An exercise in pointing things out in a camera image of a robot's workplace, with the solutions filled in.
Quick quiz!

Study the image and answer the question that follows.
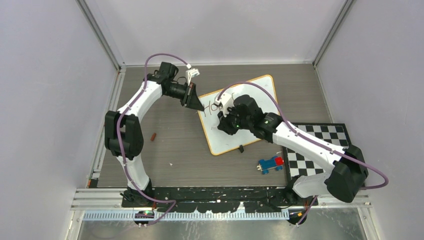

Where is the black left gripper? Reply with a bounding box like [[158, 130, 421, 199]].
[[164, 81, 204, 111]]

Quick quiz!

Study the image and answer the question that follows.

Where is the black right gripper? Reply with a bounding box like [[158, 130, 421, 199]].
[[218, 104, 252, 136]]

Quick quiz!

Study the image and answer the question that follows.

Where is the yellow framed whiteboard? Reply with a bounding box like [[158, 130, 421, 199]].
[[197, 74, 281, 157]]

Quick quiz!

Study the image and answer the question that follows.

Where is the brown marker cap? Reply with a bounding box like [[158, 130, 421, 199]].
[[150, 132, 157, 142]]

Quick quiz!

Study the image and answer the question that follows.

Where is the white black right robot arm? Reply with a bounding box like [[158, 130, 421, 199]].
[[214, 93, 369, 205]]

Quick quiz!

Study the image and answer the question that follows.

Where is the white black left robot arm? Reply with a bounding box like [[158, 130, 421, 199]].
[[104, 62, 204, 207]]

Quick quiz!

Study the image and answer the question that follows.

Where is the blue red toy car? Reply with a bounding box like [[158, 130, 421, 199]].
[[256, 156, 285, 175]]

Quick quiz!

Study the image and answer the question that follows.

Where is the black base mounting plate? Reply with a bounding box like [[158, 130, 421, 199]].
[[120, 186, 318, 214]]

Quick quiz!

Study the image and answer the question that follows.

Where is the black white checkerboard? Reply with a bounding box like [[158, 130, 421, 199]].
[[272, 122, 368, 198]]

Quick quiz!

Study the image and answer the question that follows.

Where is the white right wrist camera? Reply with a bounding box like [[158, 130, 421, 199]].
[[213, 92, 234, 117]]

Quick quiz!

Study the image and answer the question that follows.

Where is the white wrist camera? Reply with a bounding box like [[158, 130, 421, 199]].
[[213, 92, 234, 117], [185, 64, 200, 85]]

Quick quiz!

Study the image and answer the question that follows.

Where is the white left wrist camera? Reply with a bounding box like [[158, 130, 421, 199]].
[[185, 64, 200, 85]]

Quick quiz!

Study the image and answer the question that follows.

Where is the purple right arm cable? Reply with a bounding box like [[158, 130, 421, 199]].
[[215, 81, 389, 226]]

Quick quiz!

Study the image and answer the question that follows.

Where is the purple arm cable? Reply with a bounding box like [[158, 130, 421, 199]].
[[215, 81, 389, 226], [115, 52, 191, 226]]

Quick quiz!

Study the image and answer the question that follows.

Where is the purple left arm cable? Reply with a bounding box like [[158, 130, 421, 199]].
[[115, 52, 191, 226]]

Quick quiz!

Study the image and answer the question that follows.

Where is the aluminium front frame rail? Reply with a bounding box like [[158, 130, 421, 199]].
[[70, 188, 373, 222]]

